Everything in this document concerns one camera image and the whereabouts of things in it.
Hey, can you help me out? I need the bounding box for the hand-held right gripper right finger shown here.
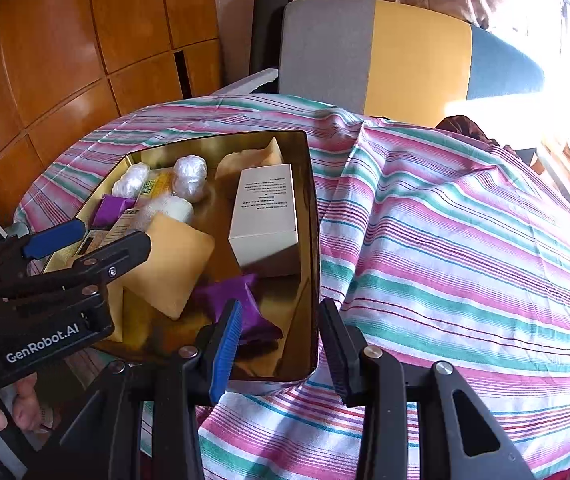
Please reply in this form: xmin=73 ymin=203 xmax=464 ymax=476
xmin=317 ymin=299 xmax=536 ymax=480

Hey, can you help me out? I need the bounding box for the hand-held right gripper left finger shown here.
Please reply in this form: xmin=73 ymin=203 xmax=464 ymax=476
xmin=30 ymin=299 xmax=243 ymax=480

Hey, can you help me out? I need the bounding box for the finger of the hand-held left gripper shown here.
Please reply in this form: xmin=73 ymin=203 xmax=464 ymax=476
xmin=0 ymin=219 xmax=87 ymax=281
xmin=0 ymin=231 xmax=152 ymax=306

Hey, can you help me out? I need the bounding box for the printed snack packet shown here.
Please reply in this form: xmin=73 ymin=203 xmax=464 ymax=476
xmin=105 ymin=207 xmax=143 ymax=243

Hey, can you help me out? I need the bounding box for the small tan dark-edged box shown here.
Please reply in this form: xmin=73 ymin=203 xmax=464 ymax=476
xmin=76 ymin=229 xmax=110 ymax=261

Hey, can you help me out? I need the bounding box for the purple packet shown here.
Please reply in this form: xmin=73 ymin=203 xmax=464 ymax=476
xmin=89 ymin=195 xmax=136 ymax=227
xmin=195 ymin=274 xmax=284 ymax=347

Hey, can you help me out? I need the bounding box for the yellow sponge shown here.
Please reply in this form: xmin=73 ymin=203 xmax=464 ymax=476
xmin=124 ymin=211 xmax=216 ymax=321

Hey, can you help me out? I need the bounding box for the white bandage roll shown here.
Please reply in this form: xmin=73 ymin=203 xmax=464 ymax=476
xmin=137 ymin=194 xmax=195 ymax=226

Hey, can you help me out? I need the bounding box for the white plastic-wrapped ball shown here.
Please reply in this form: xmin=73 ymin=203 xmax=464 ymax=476
xmin=111 ymin=162 xmax=157 ymax=198

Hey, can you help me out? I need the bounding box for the green yellow cracker packet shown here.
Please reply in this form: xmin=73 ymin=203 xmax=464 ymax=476
xmin=135 ymin=169 xmax=175 ymax=213

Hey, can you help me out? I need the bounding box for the white garlic bulb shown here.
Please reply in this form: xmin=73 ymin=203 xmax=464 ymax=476
xmin=171 ymin=154 xmax=211 ymax=204

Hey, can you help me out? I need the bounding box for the gold tin box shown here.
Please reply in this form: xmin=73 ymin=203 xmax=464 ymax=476
xmin=42 ymin=130 xmax=322 ymax=383

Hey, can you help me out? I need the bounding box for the white carton box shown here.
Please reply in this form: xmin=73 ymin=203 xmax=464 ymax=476
xmin=228 ymin=163 xmax=300 ymax=271

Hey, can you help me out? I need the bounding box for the tan pouch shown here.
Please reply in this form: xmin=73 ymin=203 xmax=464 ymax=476
xmin=214 ymin=136 xmax=284 ymax=181

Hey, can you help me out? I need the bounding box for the striped bedsheet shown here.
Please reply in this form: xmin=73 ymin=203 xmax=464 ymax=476
xmin=15 ymin=92 xmax=570 ymax=480

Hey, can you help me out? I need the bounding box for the wooden wardrobe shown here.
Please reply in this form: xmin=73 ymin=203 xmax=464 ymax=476
xmin=0 ymin=0 xmax=223 ymax=226

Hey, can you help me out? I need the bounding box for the white foam piece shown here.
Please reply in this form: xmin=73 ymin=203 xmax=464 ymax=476
xmin=215 ymin=67 xmax=281 ymax=97

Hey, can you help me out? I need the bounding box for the dark brown cloth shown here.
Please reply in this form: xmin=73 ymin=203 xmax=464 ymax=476
xmin=435 ymin=115 xmax=503 ymax=148

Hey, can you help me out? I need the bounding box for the black rolled mat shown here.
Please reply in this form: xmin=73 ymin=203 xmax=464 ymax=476
xmin=249 ymin=0 xmax=291 ymax=81

